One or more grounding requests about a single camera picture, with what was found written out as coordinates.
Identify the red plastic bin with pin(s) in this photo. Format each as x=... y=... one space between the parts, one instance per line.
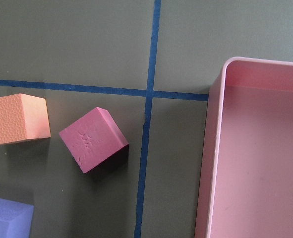
x=246 y=181

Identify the magenta foam block upper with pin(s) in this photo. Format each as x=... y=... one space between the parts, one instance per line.
x=93 y=138

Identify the purple foam block right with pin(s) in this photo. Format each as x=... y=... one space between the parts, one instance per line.
x=15 y=219

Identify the orange foam block right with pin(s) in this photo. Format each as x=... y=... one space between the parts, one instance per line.
x=23 y=118

